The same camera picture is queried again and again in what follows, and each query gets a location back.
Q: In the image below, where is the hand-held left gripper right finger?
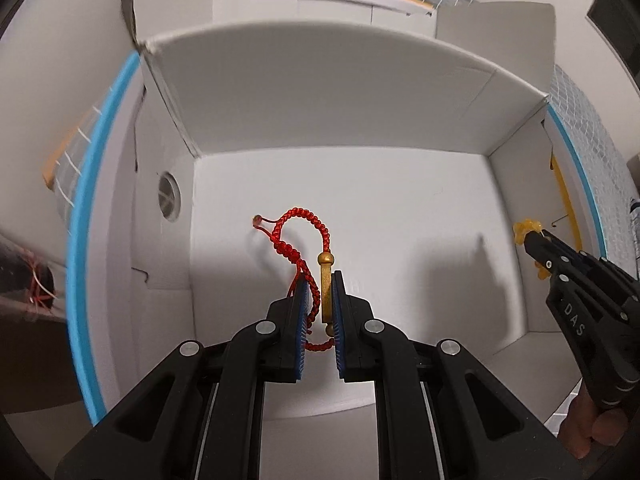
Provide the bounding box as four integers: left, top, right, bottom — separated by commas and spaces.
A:
332, 270, 581, 480

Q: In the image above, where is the person's right hand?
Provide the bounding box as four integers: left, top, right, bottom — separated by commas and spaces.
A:
557, 390, 630, 461

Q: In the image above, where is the clear plastic bag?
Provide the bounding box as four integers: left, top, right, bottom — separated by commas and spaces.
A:
0, 230, 68, 321

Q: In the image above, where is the white cardboard box blue outside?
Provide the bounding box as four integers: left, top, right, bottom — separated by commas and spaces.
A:
67, 0, 613, 428

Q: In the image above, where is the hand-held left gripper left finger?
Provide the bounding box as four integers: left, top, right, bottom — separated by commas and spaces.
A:
54, 280, 313, 480

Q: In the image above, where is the white box with orange lid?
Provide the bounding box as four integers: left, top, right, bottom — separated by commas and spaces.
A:
212, 0, 436, 38

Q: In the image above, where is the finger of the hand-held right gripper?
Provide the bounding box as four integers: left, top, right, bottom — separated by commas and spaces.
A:
545, 230, 608, 268
525, 230, 571, 281

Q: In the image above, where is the yellow bead bracelet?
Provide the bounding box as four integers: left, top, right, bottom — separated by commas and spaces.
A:
512, 219, 551, 281

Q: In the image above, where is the red braided bracelet gold bar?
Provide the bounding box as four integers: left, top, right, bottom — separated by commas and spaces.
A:
252, 206, 337, 353

